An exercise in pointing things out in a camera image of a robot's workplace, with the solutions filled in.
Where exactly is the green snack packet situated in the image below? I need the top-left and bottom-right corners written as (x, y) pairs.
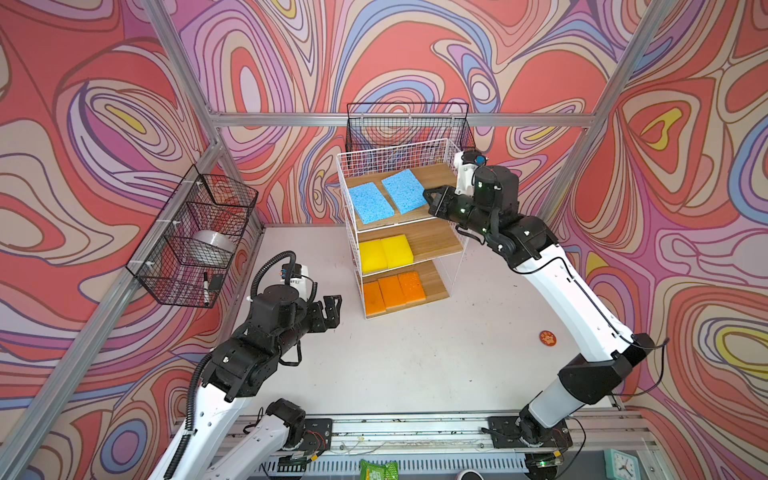
top-left (359, 460), bottom-right (399, 480)

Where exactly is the white wire wooden shelf rack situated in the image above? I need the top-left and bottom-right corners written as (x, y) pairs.
top-left (335, 139), bottom-right (472, 318)

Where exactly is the red star button badge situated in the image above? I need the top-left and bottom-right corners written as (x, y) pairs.
top-left (539, 330), bottom-right (557, 347)

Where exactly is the black wire basket back wall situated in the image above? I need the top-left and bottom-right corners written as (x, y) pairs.
top-left (345, 100), bottom-right (475, 152)

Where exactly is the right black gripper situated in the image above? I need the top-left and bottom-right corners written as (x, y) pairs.
top-left (422, 183), bottom-right (495, 238)

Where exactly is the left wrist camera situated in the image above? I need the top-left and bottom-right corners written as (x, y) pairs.
top-left (281, 263), bottom-right (312, 300)

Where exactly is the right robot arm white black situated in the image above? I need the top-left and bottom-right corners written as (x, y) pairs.
top-left (423, 165), bottom-right (665, 447)

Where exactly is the teal alarm clock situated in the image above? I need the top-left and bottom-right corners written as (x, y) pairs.
top-left (603, 449), bottom-right (641, 480)

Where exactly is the blue sponge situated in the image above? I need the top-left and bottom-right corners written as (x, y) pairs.
top-left (382, 169), bottom-right (426, 214)
top-left (349, 182), bottom-right (395, 225)

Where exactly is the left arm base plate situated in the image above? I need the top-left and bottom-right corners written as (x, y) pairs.
top-left (279, 417), bottom-right (333, 456)

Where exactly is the black wire basket left wall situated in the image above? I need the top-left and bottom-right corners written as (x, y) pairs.
top-left (126, 166), bottom-right (258, 309)

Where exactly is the black marker pen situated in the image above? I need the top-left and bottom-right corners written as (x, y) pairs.
top-left (202, 271), bottom-right (210, 307)

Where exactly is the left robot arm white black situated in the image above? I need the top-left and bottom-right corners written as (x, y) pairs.
top-left (150, 250), bottom-right (342, 479)

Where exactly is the yellow sponge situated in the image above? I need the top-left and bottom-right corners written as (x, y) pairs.
top-left (359, 239), bottom-right (388, 275)
top-left (381, 234), bottom-right (414, 270)

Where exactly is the orange sponge with pale back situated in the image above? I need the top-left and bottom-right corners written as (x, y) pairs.
top-left (363, 281), bottom-right (386, 317)

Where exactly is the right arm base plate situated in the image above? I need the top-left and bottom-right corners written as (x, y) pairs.
top-left (480, 416), bottom-right (573, 450)

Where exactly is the black wire basket wall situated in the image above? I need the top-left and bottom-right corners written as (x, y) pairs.
top-left (126, 166), bottom-right (258, 309)
top-left (345, 100), bottom-right (475, 152)

